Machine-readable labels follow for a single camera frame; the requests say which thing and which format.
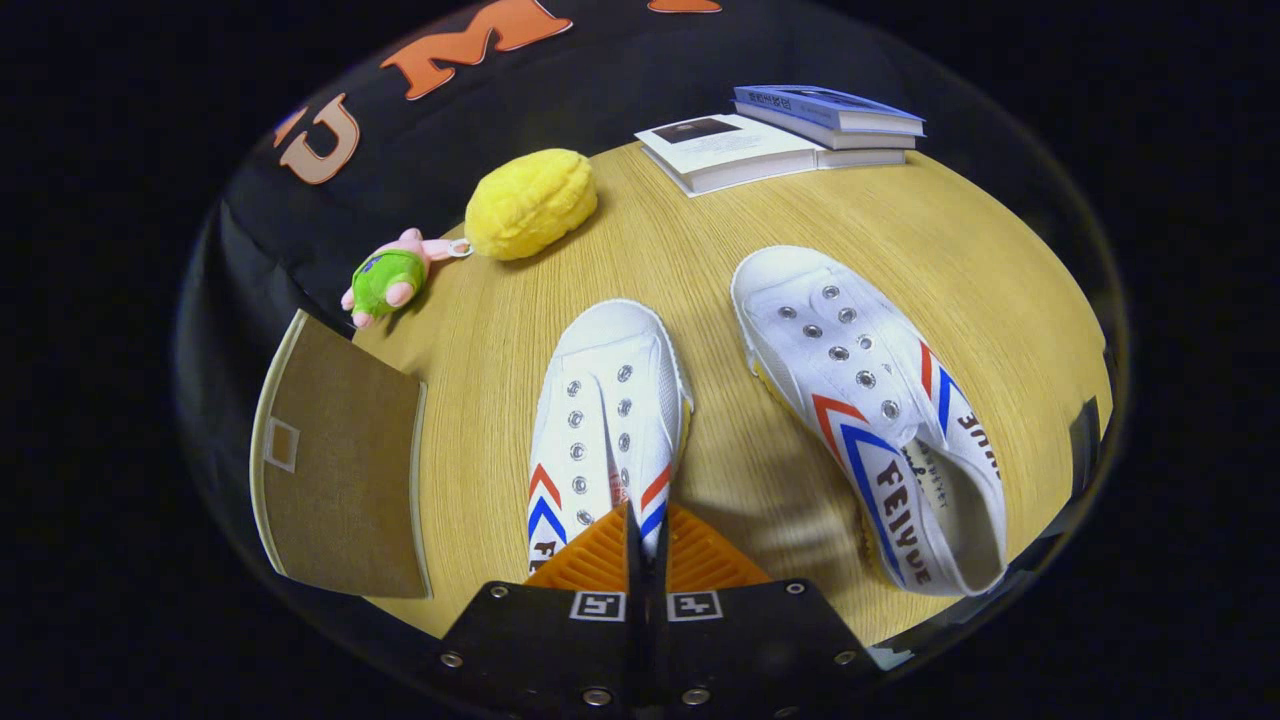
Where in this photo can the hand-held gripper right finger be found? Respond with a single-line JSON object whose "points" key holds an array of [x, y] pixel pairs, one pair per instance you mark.
{"points": [[760, 640]]}

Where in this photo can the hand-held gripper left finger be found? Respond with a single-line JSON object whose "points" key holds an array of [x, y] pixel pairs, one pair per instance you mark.
{"points": [[540, 640]]}

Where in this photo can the brown fabric storage box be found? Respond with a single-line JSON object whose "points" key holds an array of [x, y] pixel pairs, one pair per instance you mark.
{"points": [[350, 480]]}

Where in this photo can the white canvas shoe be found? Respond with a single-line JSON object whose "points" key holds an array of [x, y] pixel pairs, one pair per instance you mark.
{"points": [[610, 350], [830, 300]]}

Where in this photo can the pink and green plush toy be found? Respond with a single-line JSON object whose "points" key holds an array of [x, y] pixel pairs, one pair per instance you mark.
{"points": [[385, 280]]}

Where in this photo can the yellow plush toy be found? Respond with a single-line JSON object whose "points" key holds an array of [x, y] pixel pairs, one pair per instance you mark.
{"points": [[530, 205]]}

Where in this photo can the plain white book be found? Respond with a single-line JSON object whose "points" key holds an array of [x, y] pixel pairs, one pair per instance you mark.
{"points": [[860, 158]]}

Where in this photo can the white book with dark picture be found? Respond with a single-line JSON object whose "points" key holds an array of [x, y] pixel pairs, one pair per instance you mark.
{"points": [[730, 145]]}

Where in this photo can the book with blue edge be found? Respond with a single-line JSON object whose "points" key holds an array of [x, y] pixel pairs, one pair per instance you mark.
{"points": [[870, 142]]}

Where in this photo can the blue cover book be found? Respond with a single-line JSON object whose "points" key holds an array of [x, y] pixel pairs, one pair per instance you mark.
{"points": [[820, 100]]}

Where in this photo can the black backdrop cloth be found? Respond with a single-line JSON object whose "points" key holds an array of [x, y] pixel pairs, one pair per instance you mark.
{"points": [[620, 90]]}

